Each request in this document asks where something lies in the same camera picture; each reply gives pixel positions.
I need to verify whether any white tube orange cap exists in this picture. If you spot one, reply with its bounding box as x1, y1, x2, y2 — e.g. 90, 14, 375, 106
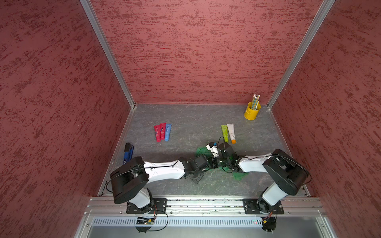
227, 124, 236, 144

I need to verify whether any blue tube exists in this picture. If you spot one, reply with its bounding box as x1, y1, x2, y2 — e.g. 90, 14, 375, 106
164, 124, 172, 141

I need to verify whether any corner aluminium profile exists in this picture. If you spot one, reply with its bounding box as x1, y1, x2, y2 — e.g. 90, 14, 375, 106
267, 0, 335, 111
80, 0, 136, 110

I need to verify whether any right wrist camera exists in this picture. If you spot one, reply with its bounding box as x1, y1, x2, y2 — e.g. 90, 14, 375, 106
205, 142, 236, 159

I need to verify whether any right controller board with cables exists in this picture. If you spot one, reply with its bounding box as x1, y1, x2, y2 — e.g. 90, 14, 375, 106
262, 212, 277, 233

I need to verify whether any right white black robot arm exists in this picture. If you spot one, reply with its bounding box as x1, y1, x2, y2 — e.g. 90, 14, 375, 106
207, 149, 310, 214

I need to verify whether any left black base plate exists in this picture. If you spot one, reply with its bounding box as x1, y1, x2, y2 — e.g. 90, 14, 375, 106
126, 198, 168, 215

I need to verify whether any dark red tube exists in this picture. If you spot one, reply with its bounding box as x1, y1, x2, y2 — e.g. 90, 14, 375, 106
154, 125, 161, 142

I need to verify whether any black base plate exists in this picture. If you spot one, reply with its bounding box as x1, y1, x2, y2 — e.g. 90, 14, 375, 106
243, 199, 284, 215
126, 198, 168, 215

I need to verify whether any green microfiber cloth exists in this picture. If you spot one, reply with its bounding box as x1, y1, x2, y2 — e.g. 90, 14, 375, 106
196, 147, 248, 181

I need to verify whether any left corner aluminium profile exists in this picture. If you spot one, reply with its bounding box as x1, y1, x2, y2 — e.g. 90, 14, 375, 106
80, 0, 136, 110

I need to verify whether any controller board with cables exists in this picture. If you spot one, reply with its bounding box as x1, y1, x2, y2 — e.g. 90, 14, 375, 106
262, 212, 277, 233
135, 205, 169, 234

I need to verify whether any yellow cup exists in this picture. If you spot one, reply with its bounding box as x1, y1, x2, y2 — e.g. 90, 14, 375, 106
244, 102, 262, 121

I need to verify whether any left controller board with cables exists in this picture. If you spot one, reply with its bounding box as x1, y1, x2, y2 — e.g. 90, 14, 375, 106
135, 205, 169, 234

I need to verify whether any right corner aluminium profile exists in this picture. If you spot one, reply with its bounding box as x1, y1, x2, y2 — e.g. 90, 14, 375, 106
267, 0, 335, 111

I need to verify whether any bundle of pencils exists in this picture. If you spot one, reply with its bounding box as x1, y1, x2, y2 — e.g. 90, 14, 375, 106
251, 94, 260, 111

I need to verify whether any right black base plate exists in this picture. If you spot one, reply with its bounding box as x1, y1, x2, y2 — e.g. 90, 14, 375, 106
243, 199, 284, 215

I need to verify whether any aluminium front rail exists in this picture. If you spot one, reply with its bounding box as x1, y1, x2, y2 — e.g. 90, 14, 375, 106
84, 196, 327, 217

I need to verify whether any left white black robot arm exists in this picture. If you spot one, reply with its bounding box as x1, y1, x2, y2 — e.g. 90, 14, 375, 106
110, 156, 210, 210

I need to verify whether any blue stapler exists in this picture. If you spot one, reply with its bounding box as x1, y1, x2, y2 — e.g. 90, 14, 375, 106
123, 143, 134, 164

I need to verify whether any red pink tube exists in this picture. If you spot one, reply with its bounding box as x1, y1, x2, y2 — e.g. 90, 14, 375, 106
160, 123, 166, 140

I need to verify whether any green tube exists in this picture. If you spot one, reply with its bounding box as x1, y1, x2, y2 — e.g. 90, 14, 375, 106
221, 125, 229, 143

